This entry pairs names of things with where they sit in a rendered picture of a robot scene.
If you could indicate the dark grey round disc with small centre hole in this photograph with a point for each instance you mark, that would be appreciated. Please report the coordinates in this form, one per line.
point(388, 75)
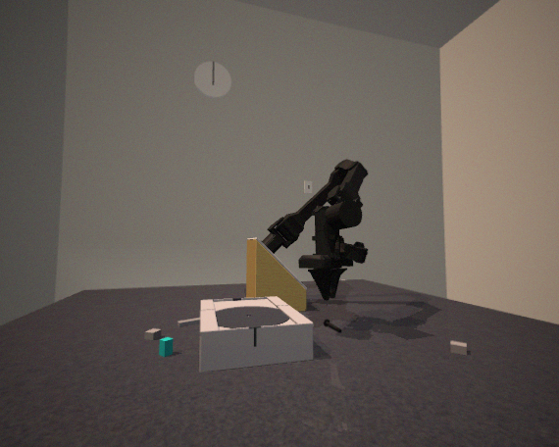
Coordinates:
point(247, 316)

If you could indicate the small teal block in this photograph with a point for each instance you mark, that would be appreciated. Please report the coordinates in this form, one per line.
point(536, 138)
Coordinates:
point(166, 347)

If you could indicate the dark steel pin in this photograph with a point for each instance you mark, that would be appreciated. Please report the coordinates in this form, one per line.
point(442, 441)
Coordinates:
point(327, 322)

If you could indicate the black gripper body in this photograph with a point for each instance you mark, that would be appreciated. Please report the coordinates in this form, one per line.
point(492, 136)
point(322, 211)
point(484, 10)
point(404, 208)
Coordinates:
point(324, 257)

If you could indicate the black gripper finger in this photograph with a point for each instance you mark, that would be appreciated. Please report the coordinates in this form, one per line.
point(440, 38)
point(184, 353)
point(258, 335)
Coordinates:
point(334, 281)
point(322, 279)

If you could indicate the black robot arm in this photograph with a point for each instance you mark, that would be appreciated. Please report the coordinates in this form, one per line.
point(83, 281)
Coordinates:
point(345, 211)

